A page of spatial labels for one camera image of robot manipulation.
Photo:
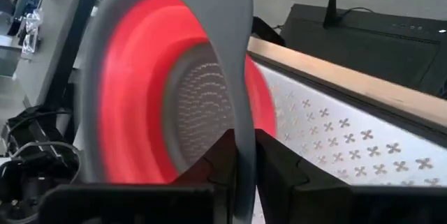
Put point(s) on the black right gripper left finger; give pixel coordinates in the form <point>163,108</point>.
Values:
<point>139,204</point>

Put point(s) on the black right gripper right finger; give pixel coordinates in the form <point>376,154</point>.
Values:
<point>314,199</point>

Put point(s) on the red collapsible colander grey rim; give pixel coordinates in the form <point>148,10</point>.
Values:
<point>139,95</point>

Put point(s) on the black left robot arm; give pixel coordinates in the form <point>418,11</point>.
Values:
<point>31,189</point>

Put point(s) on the white perforated metal rack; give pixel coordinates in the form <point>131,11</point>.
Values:
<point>349,123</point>

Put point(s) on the black computer case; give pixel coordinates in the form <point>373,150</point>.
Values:
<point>366,49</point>

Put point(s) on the black antenna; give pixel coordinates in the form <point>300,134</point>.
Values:
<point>331,11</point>

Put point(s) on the clear plastic bag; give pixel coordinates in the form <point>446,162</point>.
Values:
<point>31,32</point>

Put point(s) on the black metal table frame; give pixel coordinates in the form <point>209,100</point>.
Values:
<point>70,49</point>

